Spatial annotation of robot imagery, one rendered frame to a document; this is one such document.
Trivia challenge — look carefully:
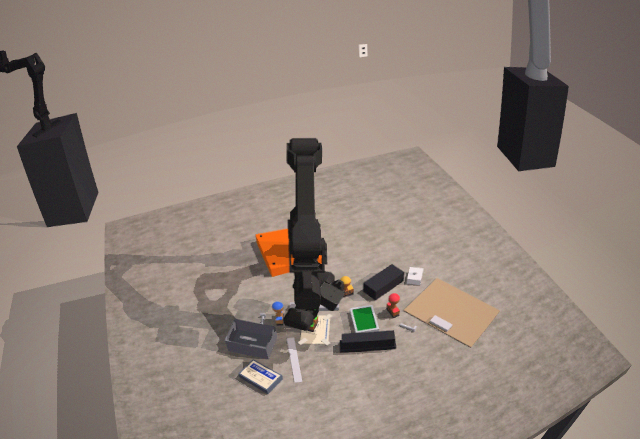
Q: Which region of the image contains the cream paper card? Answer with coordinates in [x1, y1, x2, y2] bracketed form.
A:
[298, 314, 331, 345]

